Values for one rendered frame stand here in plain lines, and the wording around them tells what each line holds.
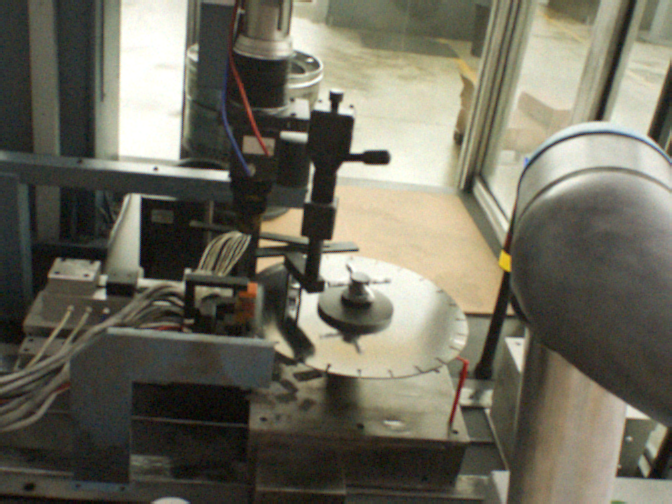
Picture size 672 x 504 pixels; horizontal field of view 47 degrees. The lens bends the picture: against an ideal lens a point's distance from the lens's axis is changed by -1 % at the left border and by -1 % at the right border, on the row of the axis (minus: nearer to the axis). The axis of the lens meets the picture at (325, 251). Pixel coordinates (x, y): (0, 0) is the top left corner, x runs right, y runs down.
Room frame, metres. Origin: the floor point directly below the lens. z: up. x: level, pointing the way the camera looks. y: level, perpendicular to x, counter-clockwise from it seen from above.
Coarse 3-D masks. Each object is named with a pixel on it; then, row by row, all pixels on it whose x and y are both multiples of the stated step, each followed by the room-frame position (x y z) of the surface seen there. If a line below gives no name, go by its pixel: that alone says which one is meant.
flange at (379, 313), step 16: (336, 288) 1.02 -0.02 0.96; (320, 304) 0.96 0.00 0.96; (336, 304) 0.97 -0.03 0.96; (352, 304) 0.96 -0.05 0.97; (368, 304) 0.97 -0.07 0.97; (384, 304) 0.99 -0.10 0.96; (336, 320) 0.93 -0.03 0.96; (352, 320) 0.93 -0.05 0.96; (368, 320) 0.94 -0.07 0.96; (384, 320) 0.95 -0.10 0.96
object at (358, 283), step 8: (352, 272) 1.00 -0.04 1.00; (360, 272) 0.99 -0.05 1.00; (336, 280) 0.97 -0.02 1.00; (344, 280) 0.97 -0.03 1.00; (352, 280) 0.97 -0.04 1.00; (360, 280) 0.97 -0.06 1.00; (368, 280) 0.98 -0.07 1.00; (376, 280) 0.99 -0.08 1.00; (384, 280) 0.99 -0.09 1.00; (352, 288) 0.97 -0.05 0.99; (360, 288) 0.97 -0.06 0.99; (368, 288) 0.97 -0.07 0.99; (352, 296) 0.97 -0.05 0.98; (360, 296) 0.97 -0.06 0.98; (368, 296) 0.94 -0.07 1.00
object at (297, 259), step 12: (312, 240) 0.94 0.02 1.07; (300, 252) 1.01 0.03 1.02; (312, 252) 0.94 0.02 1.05; (288, 264) 0.98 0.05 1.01; (300, 264) 0.97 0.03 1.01; (312, 264) 0.94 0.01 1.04; (288, 276) 0.98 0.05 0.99; (300, 276) 0.95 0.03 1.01; (312, 276) 0.94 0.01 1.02; (288, 288) 0.98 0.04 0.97; (300, 288) 0.98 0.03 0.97; (312, 288) 0.93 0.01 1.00; (324, 288) 0.94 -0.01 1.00
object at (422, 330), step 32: (384, 288) 1.05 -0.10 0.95; (416, 288) 1.07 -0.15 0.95; (256, 320) 0.91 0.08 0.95; (288, 320) 0.93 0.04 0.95; (320, 320) 0.94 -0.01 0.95; (416, 320) 0.97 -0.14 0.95; (448, 320) 0.99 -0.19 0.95; (288, 352) 0.85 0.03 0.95; (320, 352) 0.86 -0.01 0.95; (352, 352) 0.87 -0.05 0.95; (384, 352) 0.88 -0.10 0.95; (416, 352) 0.89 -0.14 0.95; (448, 352) 0.90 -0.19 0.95
